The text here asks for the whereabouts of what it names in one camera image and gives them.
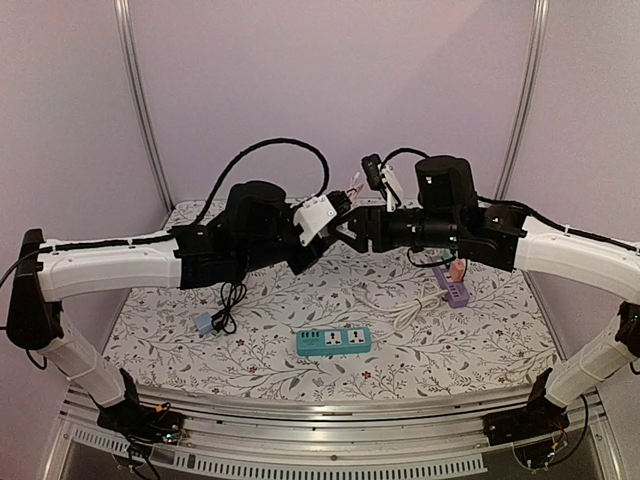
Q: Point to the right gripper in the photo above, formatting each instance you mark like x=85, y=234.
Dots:
x=373, y=228

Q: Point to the aluminium front rail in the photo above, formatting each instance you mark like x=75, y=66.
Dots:
x=432, y=438

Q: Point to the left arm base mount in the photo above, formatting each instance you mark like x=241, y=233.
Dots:
x=135, y=421

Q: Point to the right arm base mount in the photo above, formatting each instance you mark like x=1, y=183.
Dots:
x=539, y=416

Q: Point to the light blue charger plug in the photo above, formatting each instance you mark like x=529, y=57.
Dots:
x=204, y=323

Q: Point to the left aluminium frame post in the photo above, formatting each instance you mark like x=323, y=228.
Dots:
x=124, y=22

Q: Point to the pink charger plug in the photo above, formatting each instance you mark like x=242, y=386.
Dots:
x=457, y=270

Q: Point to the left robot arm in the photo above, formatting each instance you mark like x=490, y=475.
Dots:
x=49, y=271

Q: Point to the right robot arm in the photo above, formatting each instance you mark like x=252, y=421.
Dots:
x=509, y=235

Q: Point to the floral table cloth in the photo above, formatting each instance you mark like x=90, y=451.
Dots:
x=500, y=339

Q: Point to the purple power strip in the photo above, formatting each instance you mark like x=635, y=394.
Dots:
x=455, y=293

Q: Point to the aluminium frame post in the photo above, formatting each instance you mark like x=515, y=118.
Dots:
x=525, y=99
x=124, y=22

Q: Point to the right aluminium frame post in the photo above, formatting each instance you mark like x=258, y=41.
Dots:
x=525, y=99

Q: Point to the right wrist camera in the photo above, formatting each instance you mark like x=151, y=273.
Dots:
x=382, y=178

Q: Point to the teal blue power strip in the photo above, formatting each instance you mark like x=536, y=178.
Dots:
x=330, y=342

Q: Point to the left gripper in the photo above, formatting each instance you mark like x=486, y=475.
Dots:
x=300, y=264

